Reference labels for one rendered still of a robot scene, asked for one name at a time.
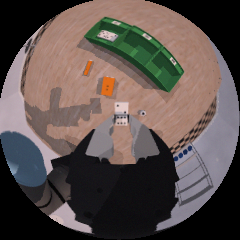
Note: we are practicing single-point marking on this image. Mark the green rack of three bins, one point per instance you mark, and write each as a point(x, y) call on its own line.
point(139, 51)

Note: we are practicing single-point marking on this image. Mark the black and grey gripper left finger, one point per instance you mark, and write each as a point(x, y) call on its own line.
point(96, 145)

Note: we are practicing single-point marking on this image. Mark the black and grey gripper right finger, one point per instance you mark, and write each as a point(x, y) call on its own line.
point(146, 143)

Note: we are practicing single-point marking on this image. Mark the white domino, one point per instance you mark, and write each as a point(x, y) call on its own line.
point(108, 35)
point(121, 111)

